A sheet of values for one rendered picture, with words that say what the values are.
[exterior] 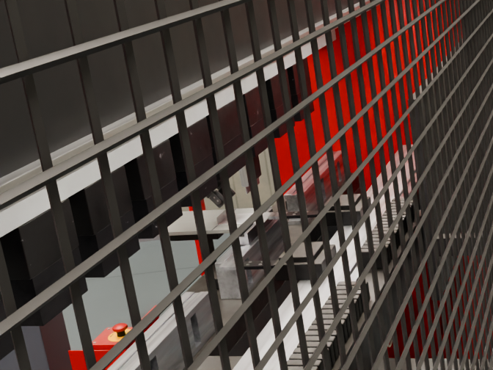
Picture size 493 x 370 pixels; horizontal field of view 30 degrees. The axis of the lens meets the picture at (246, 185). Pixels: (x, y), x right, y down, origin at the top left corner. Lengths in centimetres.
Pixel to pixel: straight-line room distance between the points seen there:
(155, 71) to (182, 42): 12
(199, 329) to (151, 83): 73
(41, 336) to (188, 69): 113
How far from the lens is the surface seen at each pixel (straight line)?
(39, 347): 253
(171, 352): 189
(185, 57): 158
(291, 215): 239
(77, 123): 125
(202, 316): 203
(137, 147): 177
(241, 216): 245
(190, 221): 251
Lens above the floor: 169
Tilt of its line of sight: 14 degrees down
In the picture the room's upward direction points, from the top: 10 degrees counter-clockwise
